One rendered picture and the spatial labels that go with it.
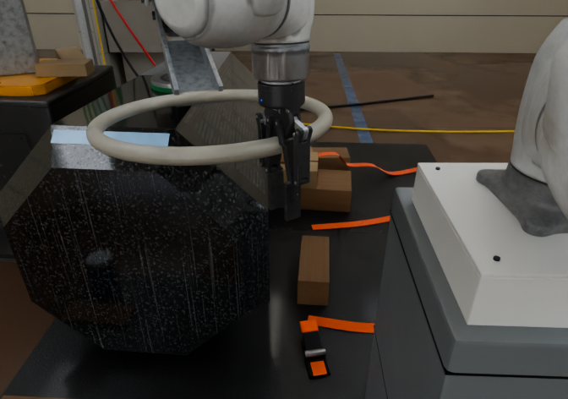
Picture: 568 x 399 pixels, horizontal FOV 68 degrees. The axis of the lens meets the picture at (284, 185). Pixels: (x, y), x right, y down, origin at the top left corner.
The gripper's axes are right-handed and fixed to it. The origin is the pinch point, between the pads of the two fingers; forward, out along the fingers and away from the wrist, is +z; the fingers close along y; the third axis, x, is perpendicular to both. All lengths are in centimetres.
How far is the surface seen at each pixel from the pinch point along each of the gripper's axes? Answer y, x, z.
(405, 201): -8.6, -22.1, 4.1
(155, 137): 48.6, 7.1, -0.2
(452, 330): -33.5, -2.9, 6.7
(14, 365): 83, 56, 79
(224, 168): 41.9, -8.4, 10.1
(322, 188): 101, -90, 60
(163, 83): 81, -8, -7
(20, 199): 70, 40, 16
